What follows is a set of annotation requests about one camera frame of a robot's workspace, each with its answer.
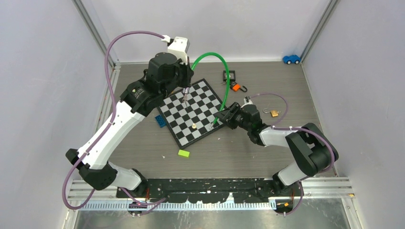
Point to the brass padlock with steel shackle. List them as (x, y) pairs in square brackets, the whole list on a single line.
[(273, 113)]

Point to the blue lego brick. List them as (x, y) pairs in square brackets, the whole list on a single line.
[(160, 120)]

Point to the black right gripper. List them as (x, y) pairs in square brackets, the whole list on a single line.
[(234, 109)]

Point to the black white chessboard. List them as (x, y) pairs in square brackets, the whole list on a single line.
[(201, 105)]

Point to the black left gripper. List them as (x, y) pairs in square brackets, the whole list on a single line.
[(188, 73)]

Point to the orange black padlock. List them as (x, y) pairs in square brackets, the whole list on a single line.
[(234, 86)]

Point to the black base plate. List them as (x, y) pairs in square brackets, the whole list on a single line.
[(210, 190)]

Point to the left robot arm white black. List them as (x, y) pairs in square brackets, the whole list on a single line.
[(92, 159)]

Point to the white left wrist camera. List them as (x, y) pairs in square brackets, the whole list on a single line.
[(177, 46)]

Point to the lime green block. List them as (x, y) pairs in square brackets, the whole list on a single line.
[(184, 153)]

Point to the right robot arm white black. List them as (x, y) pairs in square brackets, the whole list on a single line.
[(312, 151)]

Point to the aluminium frame rail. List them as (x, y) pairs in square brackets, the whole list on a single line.
[(311, 188)]

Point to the blue toy car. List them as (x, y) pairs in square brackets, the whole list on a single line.
[(289, 59)]

